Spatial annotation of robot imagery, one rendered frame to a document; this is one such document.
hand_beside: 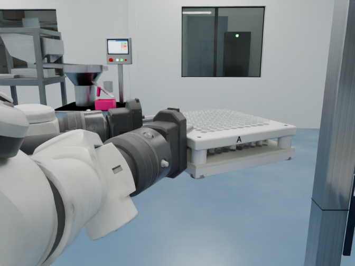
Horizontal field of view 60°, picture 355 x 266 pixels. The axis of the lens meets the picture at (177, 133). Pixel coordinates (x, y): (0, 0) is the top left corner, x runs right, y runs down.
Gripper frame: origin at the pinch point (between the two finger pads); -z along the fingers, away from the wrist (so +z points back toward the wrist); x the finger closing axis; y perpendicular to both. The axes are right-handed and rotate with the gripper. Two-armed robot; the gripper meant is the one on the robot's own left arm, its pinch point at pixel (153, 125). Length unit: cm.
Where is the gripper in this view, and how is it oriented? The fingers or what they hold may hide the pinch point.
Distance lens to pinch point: 68.0
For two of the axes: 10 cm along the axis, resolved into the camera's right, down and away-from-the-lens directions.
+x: 0.2, 9.7, 2.5
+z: -9.4, 1.1, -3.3
